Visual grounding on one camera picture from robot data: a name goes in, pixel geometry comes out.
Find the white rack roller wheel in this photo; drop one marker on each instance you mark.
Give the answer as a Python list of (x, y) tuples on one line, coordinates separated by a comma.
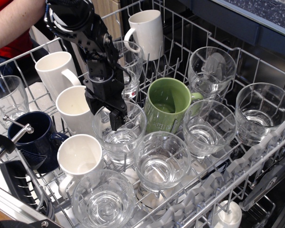
[(229, 217)]

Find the white mug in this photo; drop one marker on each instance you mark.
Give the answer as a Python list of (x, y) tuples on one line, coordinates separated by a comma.
[(57, 72), (77, 156), (74, 110), (146, 29)]

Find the white mug left rear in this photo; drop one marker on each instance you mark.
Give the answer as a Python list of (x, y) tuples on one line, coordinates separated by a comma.
[(57, 72)]

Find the white mug left front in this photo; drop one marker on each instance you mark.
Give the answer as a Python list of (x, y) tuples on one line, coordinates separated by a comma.
[(77, 156)]

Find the white mug back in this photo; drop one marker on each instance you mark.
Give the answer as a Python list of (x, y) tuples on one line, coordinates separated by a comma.
[(146, 29)]

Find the metal wire dishwasher rack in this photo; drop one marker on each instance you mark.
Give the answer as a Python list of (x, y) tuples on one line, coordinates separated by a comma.
[(253, 178)]

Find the grey plastic tine row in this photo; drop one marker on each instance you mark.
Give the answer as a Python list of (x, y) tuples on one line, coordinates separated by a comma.
[(218, 183)]

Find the clear tall glass back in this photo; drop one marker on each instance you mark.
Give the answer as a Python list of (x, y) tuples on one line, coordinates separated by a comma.
[(131, 59)]

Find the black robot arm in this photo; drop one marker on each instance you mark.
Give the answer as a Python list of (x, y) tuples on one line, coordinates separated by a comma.
[(77, 22)]

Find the black clamp with metal screw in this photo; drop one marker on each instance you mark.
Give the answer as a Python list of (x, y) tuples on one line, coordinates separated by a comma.
[(8, 145)]

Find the white mug left middle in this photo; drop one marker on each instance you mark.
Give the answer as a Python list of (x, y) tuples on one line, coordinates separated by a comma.
[(74, 110)]

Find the green mug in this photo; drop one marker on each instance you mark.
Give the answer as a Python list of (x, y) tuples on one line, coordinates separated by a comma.
[(166, 104)]

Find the person forearm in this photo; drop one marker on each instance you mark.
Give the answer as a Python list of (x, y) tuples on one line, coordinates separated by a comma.
[(17, 17)]

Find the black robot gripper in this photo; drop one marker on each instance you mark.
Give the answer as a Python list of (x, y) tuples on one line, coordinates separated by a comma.
[(104, 85)]

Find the dark blue mug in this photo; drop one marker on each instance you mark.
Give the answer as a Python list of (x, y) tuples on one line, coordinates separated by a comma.
[(40, 147)]

